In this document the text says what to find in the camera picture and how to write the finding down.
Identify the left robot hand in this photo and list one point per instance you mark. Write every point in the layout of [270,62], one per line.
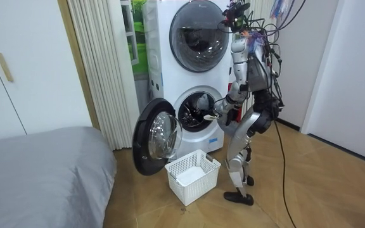
[212,113]

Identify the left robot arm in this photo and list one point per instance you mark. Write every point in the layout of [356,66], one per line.
[241,60]

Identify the grey bed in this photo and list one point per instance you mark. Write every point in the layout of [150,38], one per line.
[43,177]

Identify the open washing machine door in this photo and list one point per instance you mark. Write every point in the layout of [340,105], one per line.
[141,142]

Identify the grey cloth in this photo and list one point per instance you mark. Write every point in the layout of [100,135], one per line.
[203,102]

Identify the white washing machine tower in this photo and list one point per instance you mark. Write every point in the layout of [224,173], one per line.
[166,79]

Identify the white pleated curtain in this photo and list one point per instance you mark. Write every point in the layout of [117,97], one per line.
[103,79]
[258,9]

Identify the robot legs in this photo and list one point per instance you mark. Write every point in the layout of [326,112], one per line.
[239,139]

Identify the white cloth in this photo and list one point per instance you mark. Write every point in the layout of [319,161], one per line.
[190,175]

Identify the white plastic laundry basket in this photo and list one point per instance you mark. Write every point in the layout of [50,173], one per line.
[198,190]

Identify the white wardrobe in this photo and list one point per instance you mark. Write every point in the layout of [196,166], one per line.
[36,69]

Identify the robot body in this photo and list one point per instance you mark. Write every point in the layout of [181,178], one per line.
[258,73]

